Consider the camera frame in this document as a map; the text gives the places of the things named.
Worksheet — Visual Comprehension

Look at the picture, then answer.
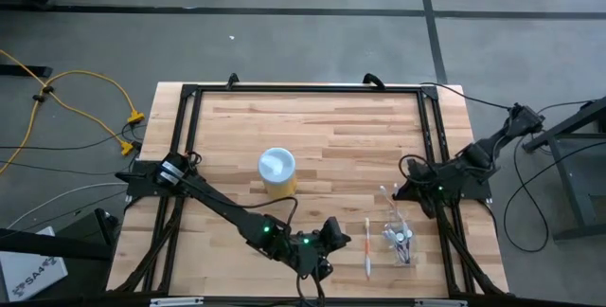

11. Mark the black desk frame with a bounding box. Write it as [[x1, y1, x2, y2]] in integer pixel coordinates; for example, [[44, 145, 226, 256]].
[[523, 97, 606, 243]]

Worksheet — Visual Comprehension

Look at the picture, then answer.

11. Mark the clear acrylic organiser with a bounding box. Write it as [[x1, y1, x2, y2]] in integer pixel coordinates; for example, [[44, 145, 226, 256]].
[[381, 207, 419, 269]]

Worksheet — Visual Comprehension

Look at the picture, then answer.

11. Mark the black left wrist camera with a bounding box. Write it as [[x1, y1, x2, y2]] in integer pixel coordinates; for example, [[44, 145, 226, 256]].
[[310, 257, 333, 282]]

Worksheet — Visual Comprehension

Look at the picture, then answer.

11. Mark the black floor cable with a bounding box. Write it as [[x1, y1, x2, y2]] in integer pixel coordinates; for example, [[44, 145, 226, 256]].
[[0, 124, 146, 153]]

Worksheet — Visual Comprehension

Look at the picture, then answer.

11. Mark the black equipment stand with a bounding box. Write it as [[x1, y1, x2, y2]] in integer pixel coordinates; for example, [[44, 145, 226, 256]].
[[0, 207, 120, 263]]

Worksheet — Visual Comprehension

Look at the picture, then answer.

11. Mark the long black arm cable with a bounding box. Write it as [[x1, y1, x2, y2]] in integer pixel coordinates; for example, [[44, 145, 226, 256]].
[[419, 81, 515, 111]]

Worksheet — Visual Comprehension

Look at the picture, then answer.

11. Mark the yellow extension cord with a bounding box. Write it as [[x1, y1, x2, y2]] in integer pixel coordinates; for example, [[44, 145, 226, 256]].
[[0, 69, 147, 176], [0, 48, 136, 157]]

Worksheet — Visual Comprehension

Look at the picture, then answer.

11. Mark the yellow cup with white lid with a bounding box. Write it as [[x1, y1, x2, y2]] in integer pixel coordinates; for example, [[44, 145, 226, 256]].
[[257, 147, 299, 200]]

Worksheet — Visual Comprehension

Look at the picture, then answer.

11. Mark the black floor bar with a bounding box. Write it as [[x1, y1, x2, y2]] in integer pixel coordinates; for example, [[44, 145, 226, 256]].
[[0, 63, 54, 80]]

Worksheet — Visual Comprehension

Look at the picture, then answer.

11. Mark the white floor cable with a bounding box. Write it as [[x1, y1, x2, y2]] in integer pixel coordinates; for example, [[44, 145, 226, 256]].
[[7, 182, 130, 230]]

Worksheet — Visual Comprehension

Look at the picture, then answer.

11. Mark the purple white toothbrush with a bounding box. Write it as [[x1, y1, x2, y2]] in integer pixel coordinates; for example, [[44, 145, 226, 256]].
[[400, 219, 411, 265], [383, 228, 407, 265], [385, 236, 409, 266]]

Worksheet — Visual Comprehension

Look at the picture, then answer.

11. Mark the white printed box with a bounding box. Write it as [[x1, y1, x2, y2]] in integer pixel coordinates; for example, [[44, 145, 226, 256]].
[[0, 225, 70, 303]]

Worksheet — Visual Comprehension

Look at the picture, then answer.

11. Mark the black aluminium table frame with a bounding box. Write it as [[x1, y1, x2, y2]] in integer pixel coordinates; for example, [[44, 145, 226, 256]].
[[106, 82, 510, 298]]

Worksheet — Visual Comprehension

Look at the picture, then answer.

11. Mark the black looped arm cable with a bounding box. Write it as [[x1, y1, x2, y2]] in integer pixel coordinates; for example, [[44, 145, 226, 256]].
[[397, 153, 430, 186], [234, 195, 329, 307]]

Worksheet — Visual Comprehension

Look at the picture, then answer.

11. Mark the aluminium profile bracket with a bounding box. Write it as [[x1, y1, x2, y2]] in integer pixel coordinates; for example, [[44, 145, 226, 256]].
[[414, 298, 469, 307], [149, 297, 205, 307]]

